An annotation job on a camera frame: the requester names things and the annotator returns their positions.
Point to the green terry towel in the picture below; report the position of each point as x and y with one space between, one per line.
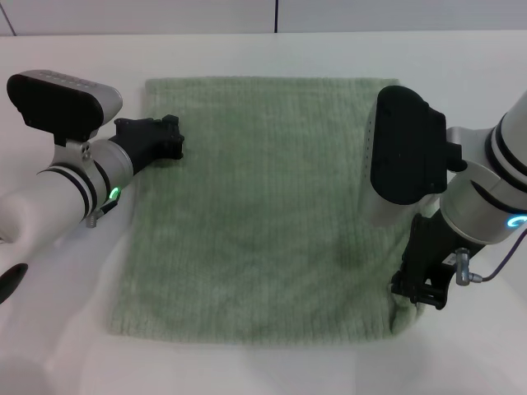
255 214

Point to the black oval robot base part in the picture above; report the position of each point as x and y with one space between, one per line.
11 282

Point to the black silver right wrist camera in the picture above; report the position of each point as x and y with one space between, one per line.
405 144

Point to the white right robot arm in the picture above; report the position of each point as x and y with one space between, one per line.
490 181

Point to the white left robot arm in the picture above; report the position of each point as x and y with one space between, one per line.
53 197

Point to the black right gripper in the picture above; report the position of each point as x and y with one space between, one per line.
432 251

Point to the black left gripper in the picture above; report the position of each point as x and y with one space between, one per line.
140 138

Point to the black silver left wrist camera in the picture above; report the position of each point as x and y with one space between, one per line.
57 100

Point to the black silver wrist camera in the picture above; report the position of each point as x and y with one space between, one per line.
405 144
57 100

